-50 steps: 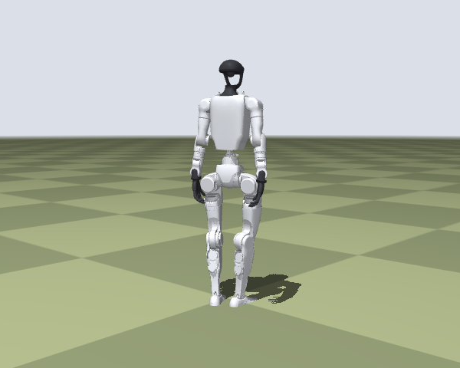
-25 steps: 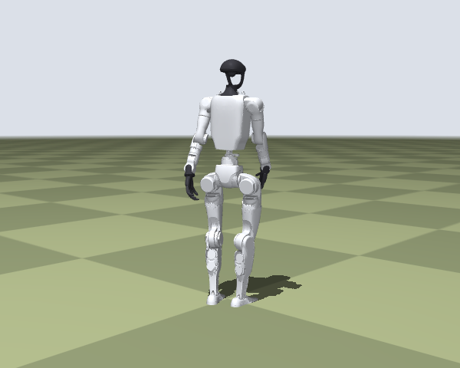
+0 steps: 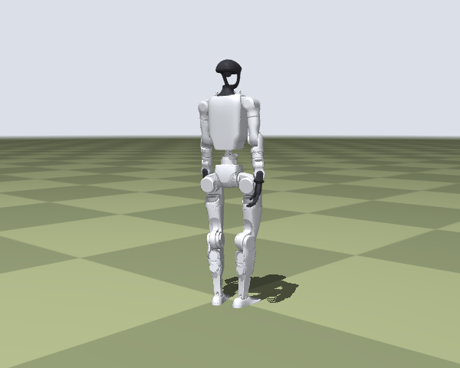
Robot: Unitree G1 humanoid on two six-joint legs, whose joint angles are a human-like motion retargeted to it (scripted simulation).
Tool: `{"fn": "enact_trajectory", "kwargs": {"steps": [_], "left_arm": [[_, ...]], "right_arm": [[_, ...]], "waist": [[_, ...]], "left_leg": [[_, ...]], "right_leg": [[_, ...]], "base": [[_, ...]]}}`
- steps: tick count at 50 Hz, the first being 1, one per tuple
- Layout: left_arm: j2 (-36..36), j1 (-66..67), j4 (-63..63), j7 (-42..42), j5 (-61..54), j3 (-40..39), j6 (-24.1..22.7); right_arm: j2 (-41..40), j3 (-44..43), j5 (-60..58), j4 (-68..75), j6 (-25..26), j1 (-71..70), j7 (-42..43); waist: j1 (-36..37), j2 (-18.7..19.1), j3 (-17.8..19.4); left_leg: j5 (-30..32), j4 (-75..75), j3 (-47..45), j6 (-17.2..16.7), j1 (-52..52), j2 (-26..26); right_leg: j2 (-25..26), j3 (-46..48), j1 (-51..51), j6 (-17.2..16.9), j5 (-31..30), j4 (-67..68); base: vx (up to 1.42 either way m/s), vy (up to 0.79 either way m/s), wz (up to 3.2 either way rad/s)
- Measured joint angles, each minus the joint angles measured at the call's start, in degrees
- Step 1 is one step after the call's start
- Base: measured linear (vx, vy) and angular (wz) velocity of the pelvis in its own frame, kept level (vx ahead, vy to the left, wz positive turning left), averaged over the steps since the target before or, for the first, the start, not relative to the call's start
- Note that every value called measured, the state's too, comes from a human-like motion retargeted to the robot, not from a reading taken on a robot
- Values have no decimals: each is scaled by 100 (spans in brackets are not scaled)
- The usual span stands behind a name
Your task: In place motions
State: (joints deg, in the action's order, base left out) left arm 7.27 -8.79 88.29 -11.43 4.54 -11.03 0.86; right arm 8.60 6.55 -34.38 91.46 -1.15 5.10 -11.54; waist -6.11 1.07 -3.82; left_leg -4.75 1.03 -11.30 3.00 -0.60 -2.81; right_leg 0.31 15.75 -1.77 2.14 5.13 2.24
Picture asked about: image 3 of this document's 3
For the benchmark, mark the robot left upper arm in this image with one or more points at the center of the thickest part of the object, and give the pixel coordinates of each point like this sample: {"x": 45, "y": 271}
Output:
{"x": 204, "y": 122}

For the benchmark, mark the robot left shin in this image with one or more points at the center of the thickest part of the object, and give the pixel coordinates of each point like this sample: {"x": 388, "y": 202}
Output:
{"x": 216, "y": 265}

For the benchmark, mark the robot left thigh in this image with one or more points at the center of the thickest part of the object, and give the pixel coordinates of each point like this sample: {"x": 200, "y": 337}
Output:
{"x": 214, "y": 202}

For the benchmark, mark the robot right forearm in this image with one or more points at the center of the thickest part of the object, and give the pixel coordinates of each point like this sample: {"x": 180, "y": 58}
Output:
{"x": 257, "y": 156}

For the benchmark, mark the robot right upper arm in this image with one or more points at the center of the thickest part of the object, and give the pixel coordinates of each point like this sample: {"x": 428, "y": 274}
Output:
{"x": 252, "y": 106}

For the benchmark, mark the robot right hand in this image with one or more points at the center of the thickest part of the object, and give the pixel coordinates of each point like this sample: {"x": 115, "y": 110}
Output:
{"x": 258, "y": 185}

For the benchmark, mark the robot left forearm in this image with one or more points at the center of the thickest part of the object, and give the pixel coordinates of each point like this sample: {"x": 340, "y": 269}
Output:
{"x": 206, "y": 157}

